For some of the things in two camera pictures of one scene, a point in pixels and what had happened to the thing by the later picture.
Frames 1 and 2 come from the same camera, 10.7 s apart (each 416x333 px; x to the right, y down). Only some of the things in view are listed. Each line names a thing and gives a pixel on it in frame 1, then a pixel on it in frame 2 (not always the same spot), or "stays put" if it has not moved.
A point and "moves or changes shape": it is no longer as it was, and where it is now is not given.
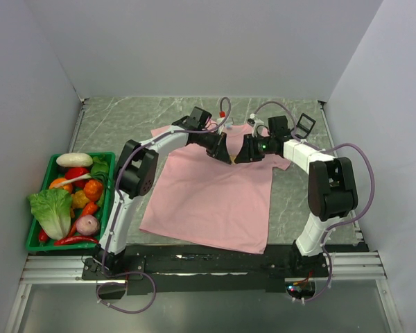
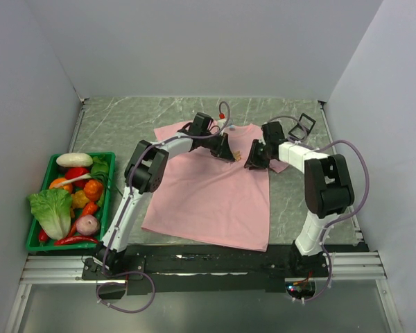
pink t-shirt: x=199 y=199 moves or changes shape
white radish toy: x=74 y=159 stays put
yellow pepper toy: x=79 y=199 stays put
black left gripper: x=219 y=149 stays put
